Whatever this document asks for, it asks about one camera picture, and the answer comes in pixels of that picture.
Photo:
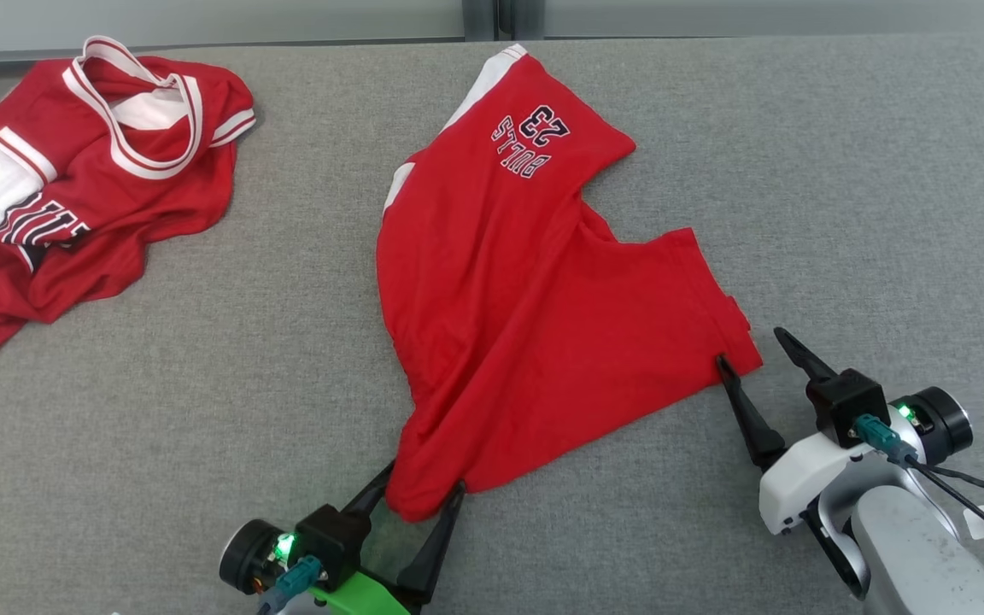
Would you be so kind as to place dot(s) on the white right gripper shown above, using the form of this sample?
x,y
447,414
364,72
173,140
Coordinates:
x,y
799,478

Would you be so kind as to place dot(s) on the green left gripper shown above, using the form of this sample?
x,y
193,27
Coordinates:
x,y
355,598

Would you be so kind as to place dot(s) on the red basketball shorts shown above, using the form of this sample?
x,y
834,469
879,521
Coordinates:
x,y
526,299

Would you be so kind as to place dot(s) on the red basketball jersey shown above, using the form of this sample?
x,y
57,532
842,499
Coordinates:
x,y
116,213

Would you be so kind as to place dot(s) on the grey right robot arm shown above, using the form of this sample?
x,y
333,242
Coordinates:
x,y
910,555

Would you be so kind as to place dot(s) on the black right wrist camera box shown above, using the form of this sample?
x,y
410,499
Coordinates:
x,y
842,406

